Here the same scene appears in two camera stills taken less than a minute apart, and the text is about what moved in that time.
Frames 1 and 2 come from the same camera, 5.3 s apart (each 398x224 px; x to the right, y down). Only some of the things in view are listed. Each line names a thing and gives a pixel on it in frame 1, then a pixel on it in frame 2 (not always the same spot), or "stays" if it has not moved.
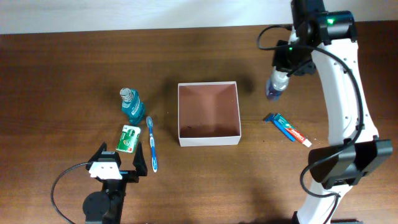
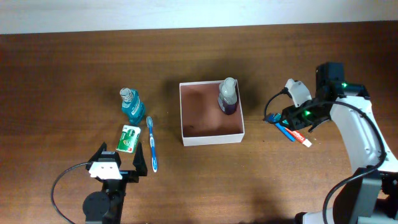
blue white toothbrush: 150,122 stays
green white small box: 128,138 stays
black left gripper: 140,167 stays
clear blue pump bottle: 276,84 to 227,96
